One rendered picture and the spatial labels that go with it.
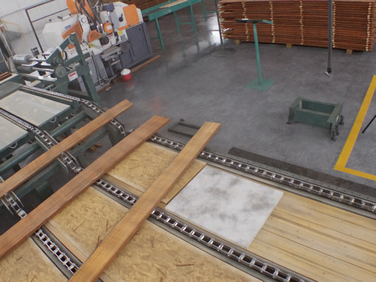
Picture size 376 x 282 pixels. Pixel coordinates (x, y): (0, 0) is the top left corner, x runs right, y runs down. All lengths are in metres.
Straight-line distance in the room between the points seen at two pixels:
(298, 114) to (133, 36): 4.94
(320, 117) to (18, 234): 3.38
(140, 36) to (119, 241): 6.43
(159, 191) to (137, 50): 5.97
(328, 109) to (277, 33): 3.39
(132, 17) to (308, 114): 4.93
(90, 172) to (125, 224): 0.71
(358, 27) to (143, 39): 5.05
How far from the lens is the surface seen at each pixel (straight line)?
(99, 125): 2.95
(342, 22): 6.48
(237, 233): 1.67
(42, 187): 2.85
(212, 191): 1.92
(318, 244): 1.66
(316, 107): 4.07
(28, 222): 2.30
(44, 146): 2.95
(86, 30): 6.39
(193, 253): 1.64
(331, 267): 1.60
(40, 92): 4.44
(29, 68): 6.24
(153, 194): 1.96
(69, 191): 2.33
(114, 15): 6.94
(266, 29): 7.11
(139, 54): 7.70
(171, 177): 2.04
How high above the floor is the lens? 2.17
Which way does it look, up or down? 34 degrees down
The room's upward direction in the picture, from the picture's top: 13 degrees counter-clockwise
